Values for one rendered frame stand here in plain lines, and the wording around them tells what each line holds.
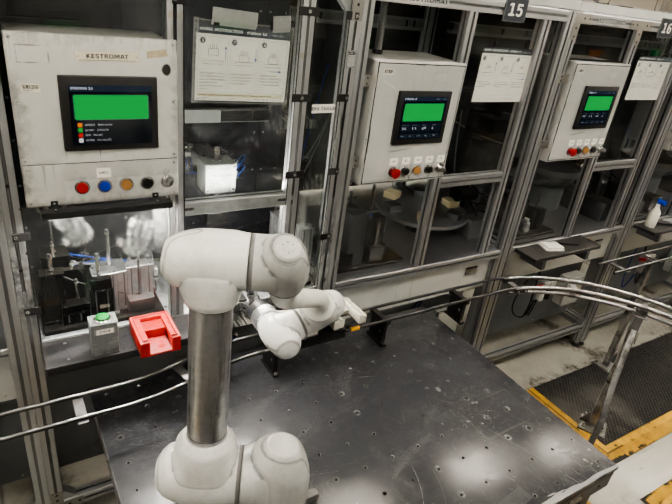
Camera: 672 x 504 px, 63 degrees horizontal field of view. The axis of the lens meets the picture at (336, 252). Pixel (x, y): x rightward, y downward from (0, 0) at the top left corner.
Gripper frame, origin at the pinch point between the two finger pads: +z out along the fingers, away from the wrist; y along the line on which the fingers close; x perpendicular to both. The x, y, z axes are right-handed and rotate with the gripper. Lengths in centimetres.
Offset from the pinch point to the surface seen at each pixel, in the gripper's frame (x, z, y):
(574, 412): -190, -40, -100
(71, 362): 58, -11, -10
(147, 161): 30, 2, 48
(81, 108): 47, -1, 64
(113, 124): 40, 0, 60
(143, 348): 37.9, -16.5, -6.0
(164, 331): 29.2, -8.1, -7.5
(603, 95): -179, 0, 68
